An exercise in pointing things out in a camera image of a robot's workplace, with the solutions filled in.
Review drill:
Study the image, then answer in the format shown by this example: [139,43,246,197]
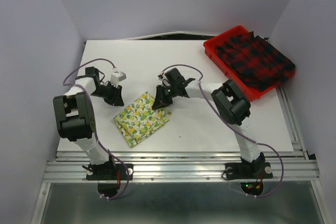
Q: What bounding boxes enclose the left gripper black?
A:
[91,82,124,106]

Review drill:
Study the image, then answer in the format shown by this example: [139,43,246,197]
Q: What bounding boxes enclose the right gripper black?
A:
[153,84,178,109]

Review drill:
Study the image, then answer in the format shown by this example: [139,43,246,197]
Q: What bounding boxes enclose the lemon print skirt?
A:
[113,92,172,147]

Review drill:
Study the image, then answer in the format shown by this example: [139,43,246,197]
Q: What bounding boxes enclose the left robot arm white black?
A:
[52,67,127,180]

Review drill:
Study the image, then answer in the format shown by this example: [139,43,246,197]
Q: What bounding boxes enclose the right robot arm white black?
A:
[152,67,265,180]

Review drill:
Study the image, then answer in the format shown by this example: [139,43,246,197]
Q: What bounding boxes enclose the red plastic tray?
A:
[204,26,296,101]

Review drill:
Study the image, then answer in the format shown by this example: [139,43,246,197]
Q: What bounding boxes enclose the red black plaid skirt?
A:
[215,32,296,92]

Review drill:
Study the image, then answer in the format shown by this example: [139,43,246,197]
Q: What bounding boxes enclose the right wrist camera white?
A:
[158,73,170,87]

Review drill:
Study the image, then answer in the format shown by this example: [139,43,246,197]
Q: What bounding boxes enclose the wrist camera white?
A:
[110,71,127,87]
[158,73,170,87]

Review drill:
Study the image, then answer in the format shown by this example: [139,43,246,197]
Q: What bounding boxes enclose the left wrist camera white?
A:
[110,71,127,87]

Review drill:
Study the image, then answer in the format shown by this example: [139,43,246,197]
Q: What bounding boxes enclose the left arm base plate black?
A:
[82,163,133,181]

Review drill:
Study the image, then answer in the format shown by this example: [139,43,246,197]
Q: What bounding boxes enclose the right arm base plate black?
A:
[222,162,273,180]

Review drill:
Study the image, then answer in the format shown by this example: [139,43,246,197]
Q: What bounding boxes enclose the aluminium frame rails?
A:
[32,88,333,223]

